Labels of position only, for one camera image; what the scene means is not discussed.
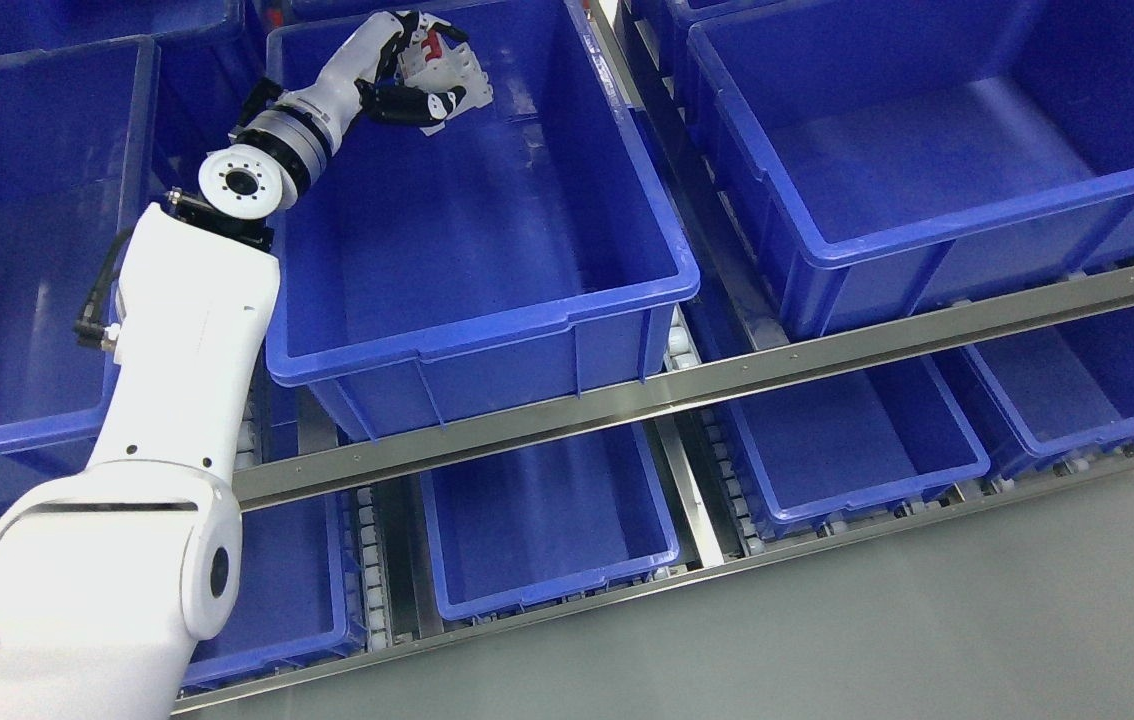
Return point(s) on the blue bin centre upper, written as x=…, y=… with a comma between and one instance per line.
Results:
x=527, y=251

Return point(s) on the blue bin left upper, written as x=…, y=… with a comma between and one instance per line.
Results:
x=76, y=127

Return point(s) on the blue bin far right lower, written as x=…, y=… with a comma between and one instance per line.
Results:
x=1045, y=396

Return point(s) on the blue bin left lower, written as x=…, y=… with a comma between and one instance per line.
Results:
x=301, y=596

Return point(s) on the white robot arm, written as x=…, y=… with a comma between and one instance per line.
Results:
x=109, y=578

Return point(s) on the grey circuit breaker red switch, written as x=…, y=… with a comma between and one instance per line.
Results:
x=458, y=67

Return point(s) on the steel shelf rail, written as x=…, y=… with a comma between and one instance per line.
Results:
x=351, y=466

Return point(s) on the blue bin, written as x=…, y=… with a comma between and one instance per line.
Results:
x=527, y=251
x=890, y=158
x=301, y=596
x=1045, y=396
x=76, y=127
x=507, y=532
x=848, y=445

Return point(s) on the blue bin centre lower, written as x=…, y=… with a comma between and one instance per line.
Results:
x=507, y=532

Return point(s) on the blue bin right upper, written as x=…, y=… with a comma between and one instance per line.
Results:
x=890, y=158

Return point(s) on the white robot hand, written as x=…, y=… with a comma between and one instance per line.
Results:
x=346, y=84

